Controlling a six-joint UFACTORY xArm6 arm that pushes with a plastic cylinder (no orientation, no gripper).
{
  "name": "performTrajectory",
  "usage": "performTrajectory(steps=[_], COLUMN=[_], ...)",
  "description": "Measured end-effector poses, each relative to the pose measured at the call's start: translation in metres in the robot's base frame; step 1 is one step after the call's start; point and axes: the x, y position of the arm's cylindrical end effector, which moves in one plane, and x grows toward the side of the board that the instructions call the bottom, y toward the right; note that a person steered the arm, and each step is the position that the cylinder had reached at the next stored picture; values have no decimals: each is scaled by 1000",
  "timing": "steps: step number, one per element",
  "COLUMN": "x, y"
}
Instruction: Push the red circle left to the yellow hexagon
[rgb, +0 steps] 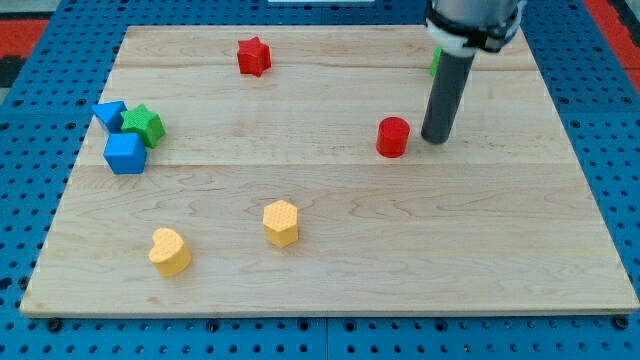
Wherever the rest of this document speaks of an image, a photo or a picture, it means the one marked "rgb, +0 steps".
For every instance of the red cylinder block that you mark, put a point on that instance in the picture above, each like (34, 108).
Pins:
(392, 137)

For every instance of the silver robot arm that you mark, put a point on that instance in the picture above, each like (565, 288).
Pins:
(463, 27)

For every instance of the yellow hexagon block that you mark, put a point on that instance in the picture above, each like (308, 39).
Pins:
(280, 222)

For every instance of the wooden board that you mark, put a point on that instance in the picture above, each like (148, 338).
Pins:
(498, 221)

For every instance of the red star block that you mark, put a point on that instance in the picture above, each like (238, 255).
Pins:
(254, 56)

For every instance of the yellow heart block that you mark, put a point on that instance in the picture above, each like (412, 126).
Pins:
(169, 253)

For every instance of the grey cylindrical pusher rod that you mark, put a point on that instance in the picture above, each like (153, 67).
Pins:
(450, 78)

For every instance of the green block behind rod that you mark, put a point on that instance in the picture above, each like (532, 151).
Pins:
(435, 61)

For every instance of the green star block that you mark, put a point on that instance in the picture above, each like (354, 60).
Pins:
(145, 123)

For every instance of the blue cube block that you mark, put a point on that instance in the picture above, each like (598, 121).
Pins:
(125, 153)

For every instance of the blue triangle block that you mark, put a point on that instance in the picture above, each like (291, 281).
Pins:
(109, 115)

